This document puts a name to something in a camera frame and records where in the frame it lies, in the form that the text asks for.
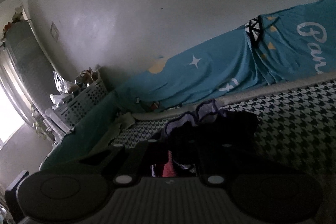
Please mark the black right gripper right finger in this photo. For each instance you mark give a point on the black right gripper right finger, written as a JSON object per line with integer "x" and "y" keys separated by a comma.
{"x": 249, "y": 160}

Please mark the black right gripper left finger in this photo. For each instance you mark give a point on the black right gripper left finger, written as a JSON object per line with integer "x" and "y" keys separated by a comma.
{"x": 123, "y": 167}

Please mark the dark purple garment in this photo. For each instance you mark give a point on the dark purple garment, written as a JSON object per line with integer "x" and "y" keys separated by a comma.
{"x": 176, "y": 155}

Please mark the teal padded headboard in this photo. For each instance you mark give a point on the teal padded headboard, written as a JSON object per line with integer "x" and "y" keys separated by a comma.
{"x": 82, "y": 138}

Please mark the houndstooth bed sheet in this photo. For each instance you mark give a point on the houndstooth bed sheet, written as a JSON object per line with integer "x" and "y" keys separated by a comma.
{"x": 297, "y": 126}

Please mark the green potted plant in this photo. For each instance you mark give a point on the green potted plant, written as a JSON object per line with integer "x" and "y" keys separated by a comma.
{"x": 39, "y": 126}

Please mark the grey perforated plastic basket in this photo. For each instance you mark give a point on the grey perforated plastic basket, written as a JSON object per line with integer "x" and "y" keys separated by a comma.
{"x": 73, "y": 111}

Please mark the white plastic bag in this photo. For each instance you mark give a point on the white plastic bag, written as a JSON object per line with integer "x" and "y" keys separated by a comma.
{"x": 66, "y": 91}

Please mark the grey window curtain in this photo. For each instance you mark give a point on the grey window curtain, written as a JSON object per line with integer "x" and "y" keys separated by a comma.
{"x": 26, "y": 73}

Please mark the teal star pattern blanket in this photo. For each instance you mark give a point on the teal star pattern blanket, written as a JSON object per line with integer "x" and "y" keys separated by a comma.
{"x": 285, "y": 45}

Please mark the wall switch plate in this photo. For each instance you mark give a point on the wall switch plate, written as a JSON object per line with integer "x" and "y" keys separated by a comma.
{"x": 54, "y": 31}

